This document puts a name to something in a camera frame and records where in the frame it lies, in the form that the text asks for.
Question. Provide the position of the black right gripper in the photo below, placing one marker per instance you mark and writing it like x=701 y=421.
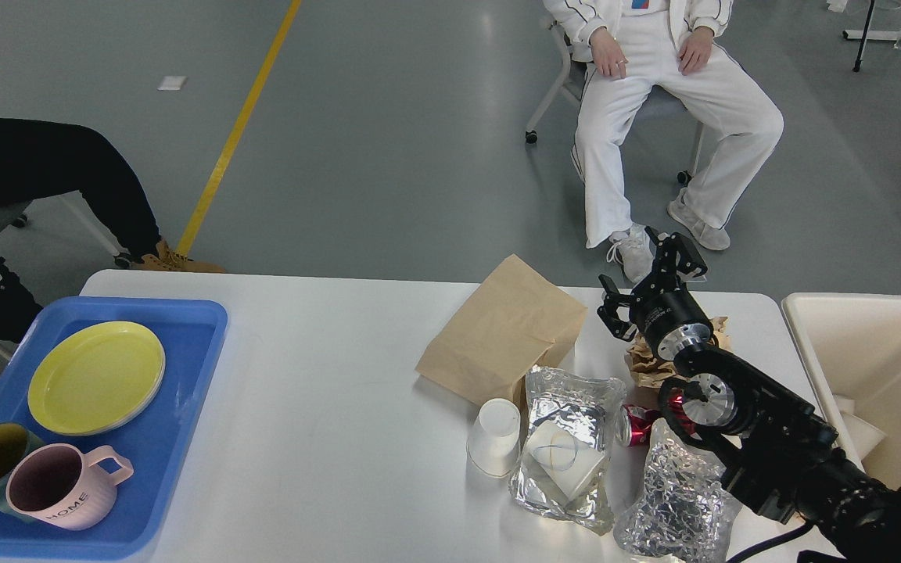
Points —
x=666 y=315

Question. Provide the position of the brown paper bag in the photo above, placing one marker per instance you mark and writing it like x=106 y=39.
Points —
x=514 y=321

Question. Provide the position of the yellow round plastic plate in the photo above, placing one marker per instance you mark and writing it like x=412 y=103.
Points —
x=115 y=344

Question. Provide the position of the silver foil pouch with paper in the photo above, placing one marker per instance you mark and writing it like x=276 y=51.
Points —
x=562 y=467

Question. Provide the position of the pink ribbed mug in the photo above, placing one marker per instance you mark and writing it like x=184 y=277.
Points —
x=63 y=487

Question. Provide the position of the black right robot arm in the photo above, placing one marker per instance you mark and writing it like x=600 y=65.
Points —
x=780 y=457

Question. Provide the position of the crumpled brown paper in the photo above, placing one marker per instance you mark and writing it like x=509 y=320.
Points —
x=650 y=371

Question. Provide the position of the person in black trousers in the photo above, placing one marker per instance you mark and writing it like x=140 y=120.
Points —
x=42 y=159

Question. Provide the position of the crushed red soda can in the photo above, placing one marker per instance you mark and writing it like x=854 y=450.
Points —
x=634 y=424

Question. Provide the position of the white wheeled chair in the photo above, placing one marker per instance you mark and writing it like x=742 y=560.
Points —
x=569 y=83

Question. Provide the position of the blue plastic tray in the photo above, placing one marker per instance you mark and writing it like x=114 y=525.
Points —
x=191 y=333

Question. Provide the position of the white paper cup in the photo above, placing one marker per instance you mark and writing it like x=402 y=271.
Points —
x=492 y=443

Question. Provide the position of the crumpled silver foil bag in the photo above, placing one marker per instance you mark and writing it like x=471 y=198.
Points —
x=682 y=509

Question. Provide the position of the beige plastic bin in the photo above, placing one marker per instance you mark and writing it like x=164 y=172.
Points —
x=850 y=344

